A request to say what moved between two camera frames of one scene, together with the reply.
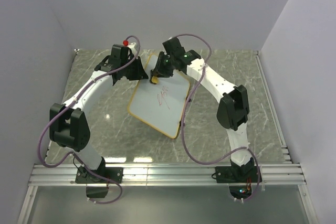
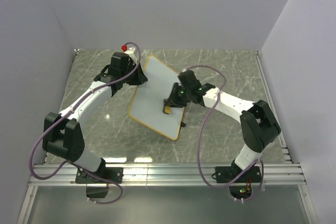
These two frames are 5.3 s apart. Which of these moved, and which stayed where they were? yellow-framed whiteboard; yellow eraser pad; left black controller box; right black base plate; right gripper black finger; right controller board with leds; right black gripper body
Moved: right black gripper body; right gripper black finger; yellow eraser pad
Stayed: yellow-framed whiteboard; right controller board with leds; left black controller box; right black base plate
